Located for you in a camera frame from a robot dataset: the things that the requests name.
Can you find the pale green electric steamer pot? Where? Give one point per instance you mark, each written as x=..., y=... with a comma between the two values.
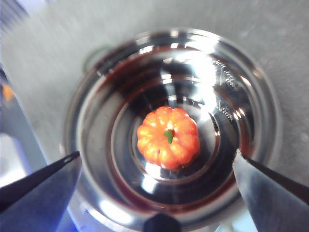
x=101, y=135

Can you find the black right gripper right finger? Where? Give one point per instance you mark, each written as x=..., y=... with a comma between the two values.
x=272, y=200

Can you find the orange pumpkin with green stem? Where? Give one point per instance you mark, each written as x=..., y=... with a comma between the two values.
x=157, y=145

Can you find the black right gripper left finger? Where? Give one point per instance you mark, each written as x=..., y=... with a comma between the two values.
x=36, y=203

